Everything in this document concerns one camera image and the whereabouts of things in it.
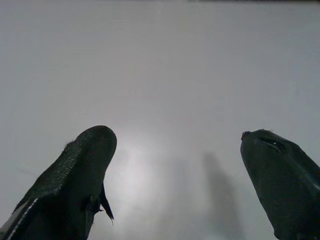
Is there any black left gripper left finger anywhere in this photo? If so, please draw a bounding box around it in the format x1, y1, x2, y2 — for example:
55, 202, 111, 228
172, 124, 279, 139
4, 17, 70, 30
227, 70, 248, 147
0, 125, 118, 240

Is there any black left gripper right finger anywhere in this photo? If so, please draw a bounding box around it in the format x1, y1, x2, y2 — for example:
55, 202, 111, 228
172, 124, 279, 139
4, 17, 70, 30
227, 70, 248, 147
240, 128, 320, 240

